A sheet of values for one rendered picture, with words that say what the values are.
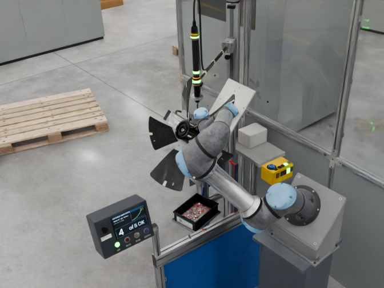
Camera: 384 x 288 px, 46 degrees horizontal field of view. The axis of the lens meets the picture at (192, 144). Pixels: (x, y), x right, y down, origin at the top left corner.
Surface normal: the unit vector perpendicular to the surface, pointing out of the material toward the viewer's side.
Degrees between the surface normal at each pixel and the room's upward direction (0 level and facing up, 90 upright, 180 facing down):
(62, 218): 0
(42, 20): 90
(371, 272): 90
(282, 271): 90
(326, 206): 48
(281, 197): 41
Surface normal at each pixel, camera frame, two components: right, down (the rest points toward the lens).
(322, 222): -0.60, -0.30
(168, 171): -0.16, -0.06
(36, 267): -0.04, -0.85
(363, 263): -0.82, 0.33
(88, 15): 0.62, 0.39
